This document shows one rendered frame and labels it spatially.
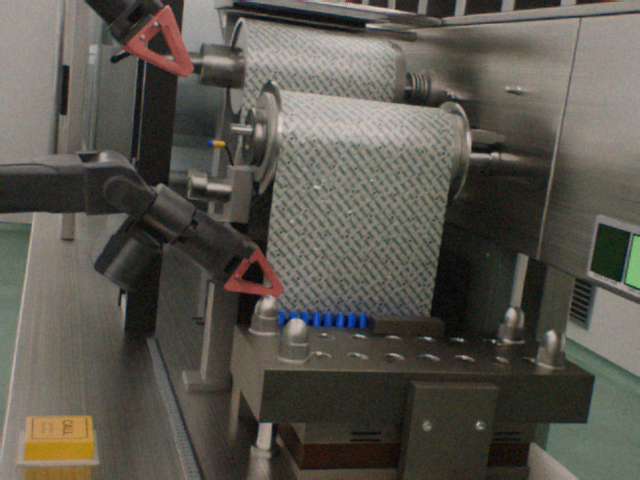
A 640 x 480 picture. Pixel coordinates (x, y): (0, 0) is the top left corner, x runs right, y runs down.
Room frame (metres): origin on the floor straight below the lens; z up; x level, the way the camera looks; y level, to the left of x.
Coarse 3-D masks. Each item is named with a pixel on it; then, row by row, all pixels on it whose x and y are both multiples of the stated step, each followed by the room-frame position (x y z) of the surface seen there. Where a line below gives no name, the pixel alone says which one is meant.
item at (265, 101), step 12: (264, 96) 1.11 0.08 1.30; (264, 108) 1.12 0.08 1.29; (456, 120) 1.16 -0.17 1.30; (456, 132) 1.14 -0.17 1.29; (456, 144) 1.14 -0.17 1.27; (264, 156) 1.08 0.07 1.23; (456, 156) 1.13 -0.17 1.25; (252, 168) 1.13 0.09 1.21; (264, 168) 1.07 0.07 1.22; (456, 168) 1.13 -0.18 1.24
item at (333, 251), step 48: (288, 192) 1.06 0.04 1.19; (336, 192) 1.08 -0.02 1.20; (288, 240) 1.06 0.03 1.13; (336, 240) 1.08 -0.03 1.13; (384, 240) 1.10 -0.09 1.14; (432, 240) 1.12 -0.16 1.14; (288, 288) 1.06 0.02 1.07; (336, 288) 1.08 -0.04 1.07; (384, 288) 1.10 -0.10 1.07; (432, 288) 1.12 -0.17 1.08
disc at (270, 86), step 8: (272, 80) 1.11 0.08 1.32; (264, 88) 1.13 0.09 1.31; (272, 88) 1.09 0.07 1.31; (272, 96) 1.09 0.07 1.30; (256, 104) 1.17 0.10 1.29; (280, 104) 1.06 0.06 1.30; (280, 112) 1.05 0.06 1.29; (280, 120) 1.05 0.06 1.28; (280, 128) 1.04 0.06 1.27; (280, 136) 1.04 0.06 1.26; (272, 160) 1.05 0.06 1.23; (272, 168) 1.05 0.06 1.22; (272, 176) 1.05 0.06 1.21; (256, 184) 1.12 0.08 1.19; (264, 184) 1.08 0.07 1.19; (256, 192) 1.12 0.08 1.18; (264, 192) 1.08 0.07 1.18
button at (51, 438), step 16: (48, 416) 0.91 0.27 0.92; (64, 416) 0.92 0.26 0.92; (80, 416) 0.92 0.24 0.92; (32, 432) 0.87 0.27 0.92; (48, 432) 0.87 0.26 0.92; (64, 432) 0.88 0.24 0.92; (80, 432) 0.88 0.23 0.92; (32, 448) 0.85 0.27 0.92; (48, 448) 0.85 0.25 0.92; (64, 448) 0.86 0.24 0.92; (80, 448) 0.86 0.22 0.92
